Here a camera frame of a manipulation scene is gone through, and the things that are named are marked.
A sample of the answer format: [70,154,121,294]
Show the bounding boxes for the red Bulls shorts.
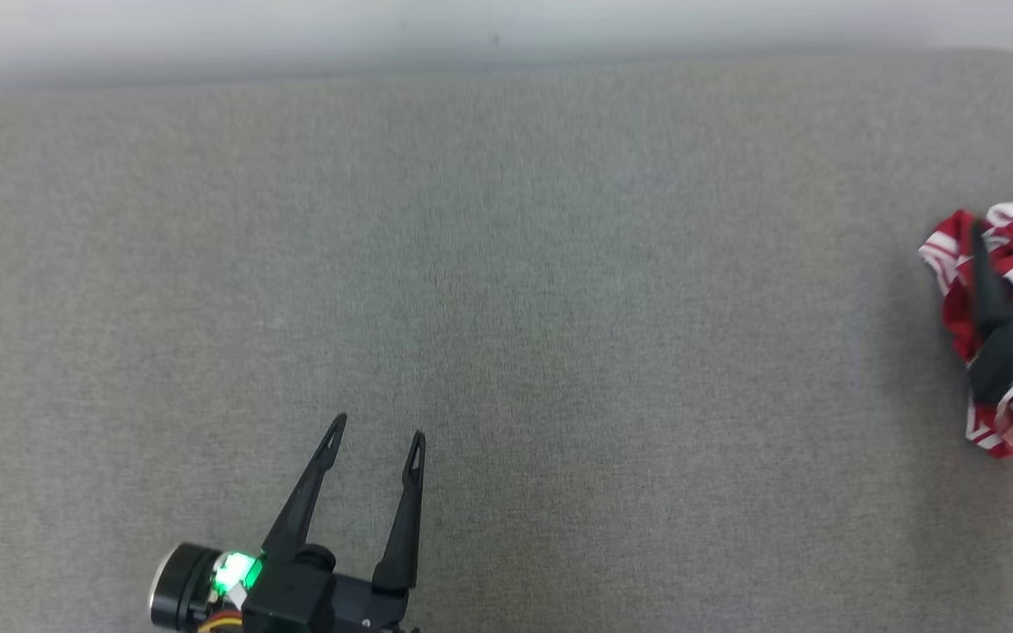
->
[918,207,1013,460]

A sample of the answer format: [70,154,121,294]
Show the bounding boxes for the grey fabric sofa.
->
[0,48,1013,633]

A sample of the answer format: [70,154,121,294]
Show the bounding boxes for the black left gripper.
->
[210,412,427,633]

